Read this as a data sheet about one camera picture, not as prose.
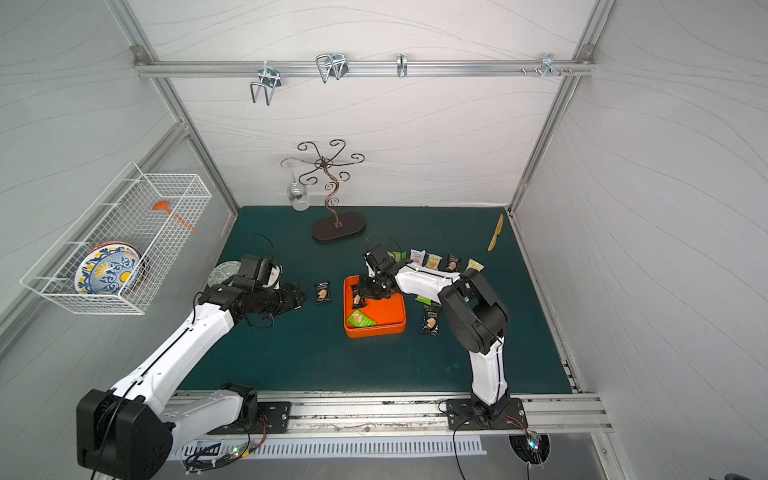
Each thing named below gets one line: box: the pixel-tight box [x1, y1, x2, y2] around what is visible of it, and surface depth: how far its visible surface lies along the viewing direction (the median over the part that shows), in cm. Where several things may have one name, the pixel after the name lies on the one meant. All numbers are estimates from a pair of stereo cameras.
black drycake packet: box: [315, 281, 332, 304], surface depth 97 cm
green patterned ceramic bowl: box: [209, 260, 242, 287], surface depth 100 cm
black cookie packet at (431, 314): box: [422, 304, 443, 336], surface depth 92 cm
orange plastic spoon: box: [152, 201, 198, 233], surface depth 80 cm
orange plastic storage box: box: [343, 275, 407, 338], surface depth 90 cm
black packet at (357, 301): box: [352, 285, 367, 309], surface depth 93 cm
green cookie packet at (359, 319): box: [346, 309, 377, 327], surface depth 91 cm
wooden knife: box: [487, 214, 504, 252], surface depth 114 cm
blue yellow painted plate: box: [74, 241, 148, 294], surface depth 62 cm
